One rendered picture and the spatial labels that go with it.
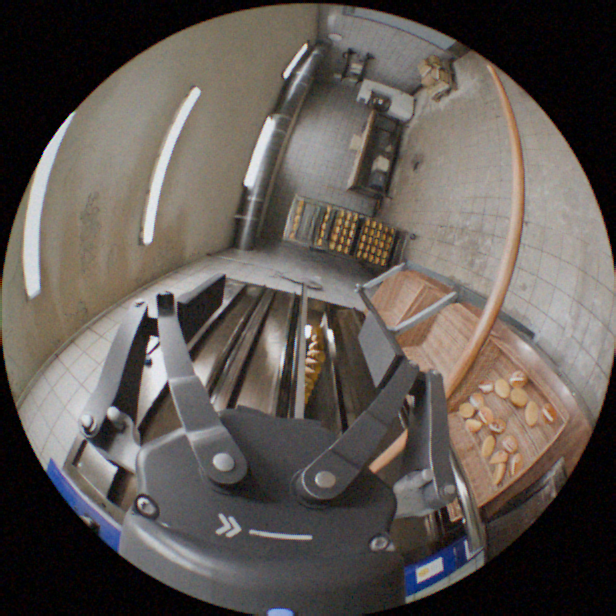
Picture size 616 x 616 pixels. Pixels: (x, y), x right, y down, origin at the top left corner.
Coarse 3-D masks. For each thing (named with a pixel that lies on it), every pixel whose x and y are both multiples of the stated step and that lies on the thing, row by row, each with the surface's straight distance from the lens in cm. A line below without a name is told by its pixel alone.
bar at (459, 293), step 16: (432, 272) 128; (368, 288) 116; (464, 288) 148; (368, 304) 91; (448, 304) 79; (480, 304) 90; (416, 320) 74; (512, 320) 118; (528, 336) 161; (464, 480) 42; (464, 496) 41; (464, 512) 41; (464, 528) 43; (480, 528) 42; (480, 544) 43
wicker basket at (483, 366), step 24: (480, 360) 96; (504, 360) 102; (528, 384) 96; (456, 408) 112; (504, 408) 100; (456, 432) 105; (480, 432) 107; (504, 432) 100; (528, 432) 96; (552, 432) 93; (480, 456) 103; (528, 456) 97; (480, 480) 98; (504, 480) 103; (456, 504) 89; (480, 504) 82
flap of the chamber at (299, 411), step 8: (304, 288) 158; (304, 296) 142; (304, 304) 129; (304, 312) 118; (304, 320) 109; (304, 328) 102; (304, 336) 95; (304, 344) 90; (304, 352) 85; (304, 360) 81; (304, 368) 77; (304, 376) 74; (304, 384) 71; (304, 392) 68; (296, 400) 65; (296, 408) 63; (296, 416) 61
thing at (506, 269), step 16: (496, 80) 70; (512, 112) 58; (512, 128) 52; (512, 144) 49; (512, 160) 46; (512, 176) 44; (512, 192) 42; (512, 208) 40; (512, 224) 39; (512, 240) 38; (512, 256) 37; (512, 272) 37; (496, 288) 36; (496, 304) 36; (480, 320) 37; (480, 336) 37; (464, 352) 38; (464, 368) 38; (448, 384) 40; (400, 448) 50; (384, 464) 56
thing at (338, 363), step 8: (328, 312) 168; (328, 320) 160; (328, 328) 153; (336, 328) 147; (336, 336) 137; (336, 344) 128; (336, 352) 121; (336, 360) 115; (336, 368) 112; (344, 368) 111; (336, 376) 110; (344, 376) 105; (336, 384) 107; (344, 384) 101; (344, 392) 97; (344, 400) 93; (344, 408) 91; (352, 408) 91; (344, 416) 89; (352, 416) 88; (344, 424) 88; (352, 424) 86; (344, 432) 87
